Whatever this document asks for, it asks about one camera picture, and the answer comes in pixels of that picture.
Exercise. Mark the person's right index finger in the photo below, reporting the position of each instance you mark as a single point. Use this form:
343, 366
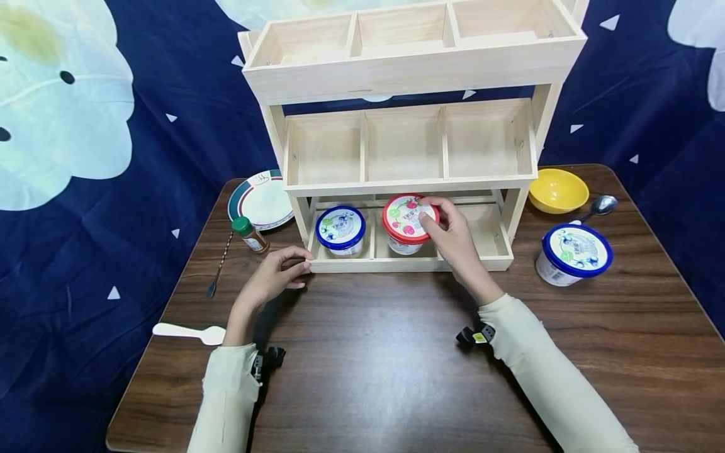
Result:
440, 205

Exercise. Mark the white plastic spoon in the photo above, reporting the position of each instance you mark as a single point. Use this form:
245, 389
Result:
192, 331

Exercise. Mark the person's right hand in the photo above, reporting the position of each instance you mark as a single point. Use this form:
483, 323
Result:
459, 248

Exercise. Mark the person's left fingers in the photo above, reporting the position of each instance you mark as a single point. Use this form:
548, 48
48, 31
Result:
297, 255

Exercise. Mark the yellow bowl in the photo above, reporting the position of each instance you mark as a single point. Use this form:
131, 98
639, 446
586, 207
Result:
558, 189

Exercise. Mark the wooden three-tier shelf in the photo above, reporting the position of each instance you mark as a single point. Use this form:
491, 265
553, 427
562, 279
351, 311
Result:
408, 68

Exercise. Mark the black wrist band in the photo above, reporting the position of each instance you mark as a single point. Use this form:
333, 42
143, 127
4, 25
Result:
474, 335
271, 358

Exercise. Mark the green cap spice bottle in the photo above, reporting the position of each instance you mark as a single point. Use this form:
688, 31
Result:
252, 236

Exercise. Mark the person's right thumb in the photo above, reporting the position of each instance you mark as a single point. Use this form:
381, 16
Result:
427, 225

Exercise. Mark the red lid ice cream tub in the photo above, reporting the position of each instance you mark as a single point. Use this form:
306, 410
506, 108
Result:
401, 221

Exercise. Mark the long thin metal bar spoon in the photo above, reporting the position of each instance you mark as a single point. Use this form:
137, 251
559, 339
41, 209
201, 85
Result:
221, 264

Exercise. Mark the white plate green red rim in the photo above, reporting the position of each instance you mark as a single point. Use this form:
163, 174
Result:
261, 202

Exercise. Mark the person's left hand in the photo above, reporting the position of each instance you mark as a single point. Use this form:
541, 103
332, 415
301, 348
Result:
269, 277

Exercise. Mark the person's right forearm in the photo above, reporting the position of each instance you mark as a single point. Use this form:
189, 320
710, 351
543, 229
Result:
552, 377

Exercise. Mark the blue lid ice cream tub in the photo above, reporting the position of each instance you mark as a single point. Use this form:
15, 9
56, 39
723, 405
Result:
573, 253
340, 228

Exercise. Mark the person's left forearm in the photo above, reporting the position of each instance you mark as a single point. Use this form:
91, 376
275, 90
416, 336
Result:
229, 390

